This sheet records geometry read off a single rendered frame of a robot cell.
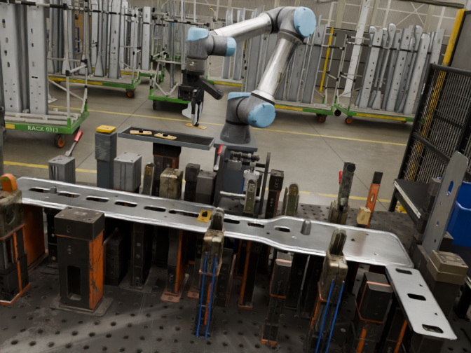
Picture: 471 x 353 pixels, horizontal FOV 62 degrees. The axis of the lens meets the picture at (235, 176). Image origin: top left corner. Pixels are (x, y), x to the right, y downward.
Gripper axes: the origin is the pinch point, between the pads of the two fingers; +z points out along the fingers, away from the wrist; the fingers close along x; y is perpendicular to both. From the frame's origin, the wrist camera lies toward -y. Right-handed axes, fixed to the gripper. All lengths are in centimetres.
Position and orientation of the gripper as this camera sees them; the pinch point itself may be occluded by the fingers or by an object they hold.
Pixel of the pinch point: (196, 122)
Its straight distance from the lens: 160.4
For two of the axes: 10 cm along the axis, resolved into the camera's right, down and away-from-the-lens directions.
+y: -9.5, -2.1, 2.4
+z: -1.2, 9.3, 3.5
